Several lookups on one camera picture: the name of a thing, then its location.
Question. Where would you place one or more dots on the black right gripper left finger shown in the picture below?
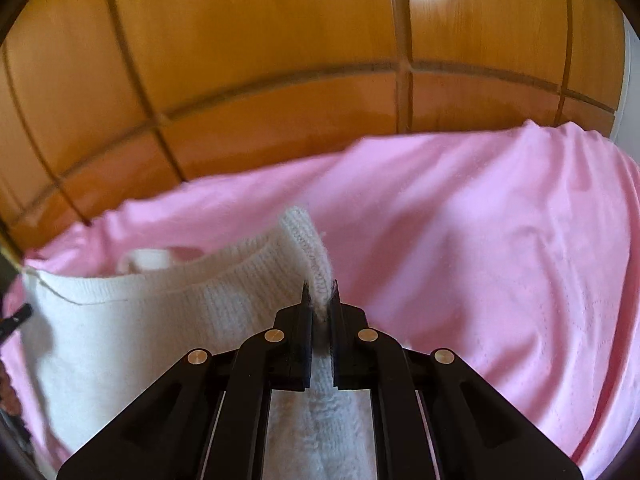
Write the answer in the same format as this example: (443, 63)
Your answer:
(207, 416)

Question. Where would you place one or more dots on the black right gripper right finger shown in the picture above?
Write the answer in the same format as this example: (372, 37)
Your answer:
(433, 416)

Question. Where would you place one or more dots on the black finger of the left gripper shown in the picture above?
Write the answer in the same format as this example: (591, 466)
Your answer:
(8, 326)

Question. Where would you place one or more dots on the white knitted sweater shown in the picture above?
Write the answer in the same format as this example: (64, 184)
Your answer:
(94, 344)

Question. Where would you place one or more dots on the pink bed sheet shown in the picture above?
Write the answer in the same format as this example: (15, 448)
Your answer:
(517, 249)

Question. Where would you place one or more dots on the wooden panelled wardrobe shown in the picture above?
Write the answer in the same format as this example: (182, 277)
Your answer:
(107, 100)

